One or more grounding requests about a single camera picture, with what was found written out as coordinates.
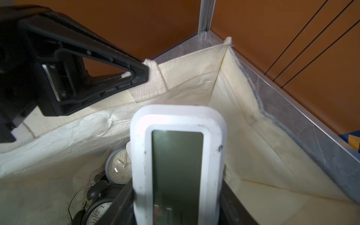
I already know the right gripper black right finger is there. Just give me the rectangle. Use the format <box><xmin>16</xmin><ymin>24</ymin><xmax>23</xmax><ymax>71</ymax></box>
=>
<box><xmin>219</xmin><ymin>180</ymin><xmax>258</xmax><ymax>225</ymax></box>

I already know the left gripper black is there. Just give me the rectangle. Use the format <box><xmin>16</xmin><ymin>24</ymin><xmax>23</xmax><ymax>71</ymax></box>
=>
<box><xmin>1</xmin><ymin>5</ymin><xmax>149</xmax><ymax>143</ymax></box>

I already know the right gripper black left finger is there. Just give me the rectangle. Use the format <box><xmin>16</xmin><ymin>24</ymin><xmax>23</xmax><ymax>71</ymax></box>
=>
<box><xmin>96</xmin><ymin>180</ymin><xmax>135</xmax><ymax>225</ymax></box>

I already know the black round alarm clock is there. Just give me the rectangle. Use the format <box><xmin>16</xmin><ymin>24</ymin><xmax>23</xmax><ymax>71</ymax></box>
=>
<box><xmin>71</xmin><ymin>180</ymin><xmax>124</xmax><ymax>225</ymax></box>

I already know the cream round alarm clock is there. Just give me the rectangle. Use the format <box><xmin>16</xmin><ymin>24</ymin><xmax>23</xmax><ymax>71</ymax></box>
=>
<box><xmin>105</xmin><ymin>148</ymin><xmax>132</xmax><ymax>185</ymax></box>

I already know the cream canvas bag starry print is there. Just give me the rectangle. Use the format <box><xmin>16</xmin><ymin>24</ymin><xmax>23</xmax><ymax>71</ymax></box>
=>
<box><xmin>1</xmin><ymin>38</ymin><xmax>360</xmax><ymax>225</ymax></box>

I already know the small white digital clock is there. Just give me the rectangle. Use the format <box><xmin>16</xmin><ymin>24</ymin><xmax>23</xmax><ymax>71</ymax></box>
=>
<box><xmin>130</xmin><ymin>105</ymin><xmax>227</xmax><ymax>225</ymax></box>

